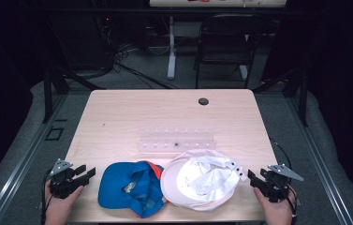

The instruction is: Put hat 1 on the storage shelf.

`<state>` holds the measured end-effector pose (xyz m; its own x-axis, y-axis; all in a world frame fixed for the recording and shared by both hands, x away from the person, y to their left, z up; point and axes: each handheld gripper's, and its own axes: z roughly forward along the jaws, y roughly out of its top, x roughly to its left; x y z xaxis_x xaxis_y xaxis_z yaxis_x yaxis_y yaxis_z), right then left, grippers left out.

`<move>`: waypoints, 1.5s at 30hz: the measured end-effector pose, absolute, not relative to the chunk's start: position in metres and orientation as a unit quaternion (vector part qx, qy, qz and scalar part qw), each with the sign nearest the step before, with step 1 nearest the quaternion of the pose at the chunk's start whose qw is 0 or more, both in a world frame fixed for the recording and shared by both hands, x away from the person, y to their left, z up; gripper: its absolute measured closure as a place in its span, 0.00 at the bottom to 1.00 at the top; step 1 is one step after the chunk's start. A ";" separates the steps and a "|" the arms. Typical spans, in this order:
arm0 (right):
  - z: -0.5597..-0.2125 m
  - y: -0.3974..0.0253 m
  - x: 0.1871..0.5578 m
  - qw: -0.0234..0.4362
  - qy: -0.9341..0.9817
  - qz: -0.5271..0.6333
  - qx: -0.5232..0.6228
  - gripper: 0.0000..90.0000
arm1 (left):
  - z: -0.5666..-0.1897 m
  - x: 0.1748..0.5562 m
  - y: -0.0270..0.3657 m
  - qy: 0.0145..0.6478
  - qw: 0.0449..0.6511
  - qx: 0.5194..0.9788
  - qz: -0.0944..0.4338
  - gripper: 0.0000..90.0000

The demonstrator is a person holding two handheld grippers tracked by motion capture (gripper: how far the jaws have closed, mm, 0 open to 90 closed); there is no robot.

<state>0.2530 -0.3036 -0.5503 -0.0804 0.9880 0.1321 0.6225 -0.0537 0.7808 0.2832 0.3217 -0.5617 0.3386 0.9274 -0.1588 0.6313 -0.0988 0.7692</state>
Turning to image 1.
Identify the white desk leg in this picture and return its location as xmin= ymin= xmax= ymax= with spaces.
xmin=167 ymin=15 xmax=177 ymax=81
xmin=239 ymin=64 xmax=249 ymax=81

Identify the aluminium floor rail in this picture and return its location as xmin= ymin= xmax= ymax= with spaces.
xmin=285 ymin=93 xmax=353 ymax=225
xmin=0 ymin=93 xmax=69 ymax=225

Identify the thin black cable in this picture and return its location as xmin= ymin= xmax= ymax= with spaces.
xmin=269 ymin=137 xmax=293 ymax=167

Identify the black chair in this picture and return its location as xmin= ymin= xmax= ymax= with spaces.
xmin=194 ymin=13 xmax=279 ymax=90

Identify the black metal stand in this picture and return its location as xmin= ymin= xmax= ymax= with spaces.
xmin=252 ymin=67 xmax=309 ymax=128
xmin=41 ymin=64 xmax=107 ymax=125

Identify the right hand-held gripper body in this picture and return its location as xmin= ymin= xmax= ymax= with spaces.
xmin=259 ymin=163 xmax=304 ymax=203

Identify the person's right hand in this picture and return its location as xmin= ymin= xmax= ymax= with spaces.
xmin=253 ymin=187 xmax=295 ymax=225

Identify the clear acrylic rack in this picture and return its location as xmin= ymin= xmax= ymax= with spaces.
xmin=138 ymin=126 xmax=217 ymax=155

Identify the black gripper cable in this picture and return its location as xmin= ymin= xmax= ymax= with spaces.
xmin=40 ymin=177 xmax=52 ymax=225
xmin=285 ymin=184 xmax=299 ymax=225

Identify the black equipment box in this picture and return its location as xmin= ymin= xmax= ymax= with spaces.
xmin=51 ymin=13 xmax=116 ymax=72

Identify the person's left hand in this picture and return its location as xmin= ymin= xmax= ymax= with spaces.
xmin=44 ymin=181 xmax=85 ymax=225

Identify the bundle of floor cables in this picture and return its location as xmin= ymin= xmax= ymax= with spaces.
xmin=111 ymin=43 xmax=179 ymax=90

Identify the pale pink and white cap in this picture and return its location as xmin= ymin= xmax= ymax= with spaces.
xmin=159 ymin=148 xmax=248 ymax=212

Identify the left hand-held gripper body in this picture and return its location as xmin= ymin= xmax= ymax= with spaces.
xmin=48 ymin=158 xmax=90 ymax=200

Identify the blue cap with orange trim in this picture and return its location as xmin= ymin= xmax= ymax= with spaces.
xmin=97 ymin=160 xmax=169 ymax=219

